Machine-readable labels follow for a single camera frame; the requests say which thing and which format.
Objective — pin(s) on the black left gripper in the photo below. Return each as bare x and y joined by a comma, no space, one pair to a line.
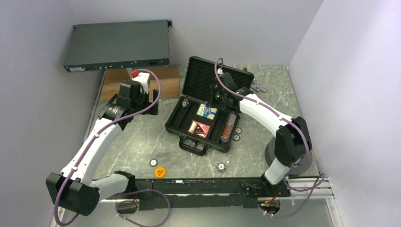
153,110

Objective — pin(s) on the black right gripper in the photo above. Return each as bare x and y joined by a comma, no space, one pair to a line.
214,89

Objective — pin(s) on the row of poker chips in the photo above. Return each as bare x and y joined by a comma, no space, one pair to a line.
228,128

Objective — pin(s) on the blue playing card deck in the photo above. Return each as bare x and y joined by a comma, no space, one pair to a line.
207,112

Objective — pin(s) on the red playing card deck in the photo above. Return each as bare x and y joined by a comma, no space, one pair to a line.
199,129

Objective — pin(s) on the green poker chip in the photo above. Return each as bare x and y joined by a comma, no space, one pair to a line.
153,162

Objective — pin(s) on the orange round sticker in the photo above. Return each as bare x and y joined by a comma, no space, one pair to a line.
160,172

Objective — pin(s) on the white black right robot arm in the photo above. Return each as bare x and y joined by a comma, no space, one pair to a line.
292,141

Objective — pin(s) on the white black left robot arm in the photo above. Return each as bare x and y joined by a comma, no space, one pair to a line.
74,188

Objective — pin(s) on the adjustable metal wrench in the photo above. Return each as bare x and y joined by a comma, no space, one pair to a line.
257,88

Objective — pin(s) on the wooden board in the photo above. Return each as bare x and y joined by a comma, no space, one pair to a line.
168,76

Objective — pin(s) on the black foam-lined poker case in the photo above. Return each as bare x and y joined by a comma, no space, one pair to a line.
199,77

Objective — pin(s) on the grey foam roll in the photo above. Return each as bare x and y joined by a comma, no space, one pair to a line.
297,171

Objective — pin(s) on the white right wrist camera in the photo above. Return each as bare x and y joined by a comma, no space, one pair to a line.
221,72

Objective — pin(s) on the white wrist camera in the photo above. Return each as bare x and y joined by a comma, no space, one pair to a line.
142,80
221,72

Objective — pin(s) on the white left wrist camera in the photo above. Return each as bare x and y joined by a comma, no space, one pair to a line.
142,80

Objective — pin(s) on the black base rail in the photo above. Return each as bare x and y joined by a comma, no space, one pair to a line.
245,192

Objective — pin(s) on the grey rack network switch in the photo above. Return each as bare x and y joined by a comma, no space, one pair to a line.
118,45

